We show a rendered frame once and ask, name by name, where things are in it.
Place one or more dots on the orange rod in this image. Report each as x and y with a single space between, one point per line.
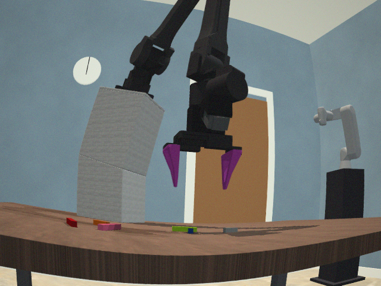
96 222

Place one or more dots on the pink rectangular block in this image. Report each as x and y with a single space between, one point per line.
109 226

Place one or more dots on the red block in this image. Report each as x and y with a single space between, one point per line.
72 222

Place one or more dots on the lime green rod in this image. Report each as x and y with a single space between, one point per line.
183 229

